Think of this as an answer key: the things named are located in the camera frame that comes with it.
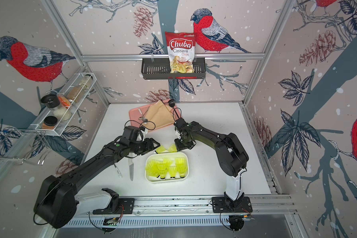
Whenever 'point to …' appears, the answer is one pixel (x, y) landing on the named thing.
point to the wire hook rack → (38, 133)
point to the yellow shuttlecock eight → (160, 149)
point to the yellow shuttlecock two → (181, 166)
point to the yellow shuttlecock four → (165, 166)
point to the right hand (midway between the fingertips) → (179, 147)
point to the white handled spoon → (142, 117)
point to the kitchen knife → (131, 166)
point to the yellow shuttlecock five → (162, 173)
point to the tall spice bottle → (75, 93)
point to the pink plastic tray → (137, 115)
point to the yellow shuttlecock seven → (172, 148)
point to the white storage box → (172, 156)
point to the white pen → (118, 171)
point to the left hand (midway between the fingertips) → (159, 143)
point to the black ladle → (171, 103)
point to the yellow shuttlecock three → (172, 171)
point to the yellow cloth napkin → (158, 114)
